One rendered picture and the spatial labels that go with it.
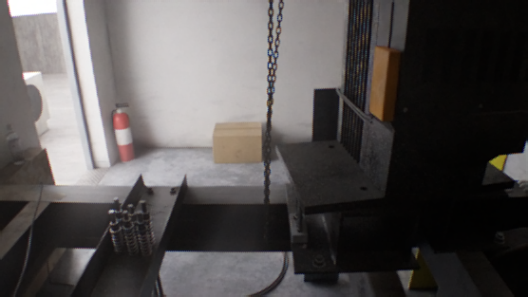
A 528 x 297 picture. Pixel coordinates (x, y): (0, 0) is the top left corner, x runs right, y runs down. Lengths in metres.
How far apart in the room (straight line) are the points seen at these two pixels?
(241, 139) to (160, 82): 0.92
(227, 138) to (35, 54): 5.72
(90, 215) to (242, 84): 2.04
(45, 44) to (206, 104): 5.14
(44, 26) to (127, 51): 4.65
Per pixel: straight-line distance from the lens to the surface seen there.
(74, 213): 1.84
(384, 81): 0.86
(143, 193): 1.65
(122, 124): 3.41
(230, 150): 3.24
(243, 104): 3.46
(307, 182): 1.18
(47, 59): 8.17
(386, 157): 1.11
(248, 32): 3.32
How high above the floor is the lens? 1.48
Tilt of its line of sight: 25 degrees down
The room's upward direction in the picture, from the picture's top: 1 degrees counter-clockwise
